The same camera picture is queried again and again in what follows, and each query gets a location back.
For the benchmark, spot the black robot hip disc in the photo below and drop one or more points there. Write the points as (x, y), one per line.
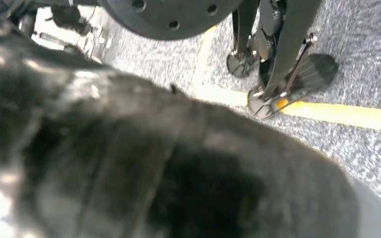
(164, 16)

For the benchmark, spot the yellow floor tape square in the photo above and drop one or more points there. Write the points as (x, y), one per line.
(341, 115)

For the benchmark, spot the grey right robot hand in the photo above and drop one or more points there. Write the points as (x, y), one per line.
(193, 180)

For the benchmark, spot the grey ribbed robot foot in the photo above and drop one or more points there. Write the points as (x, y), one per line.
(315, 74)
(239, 64)

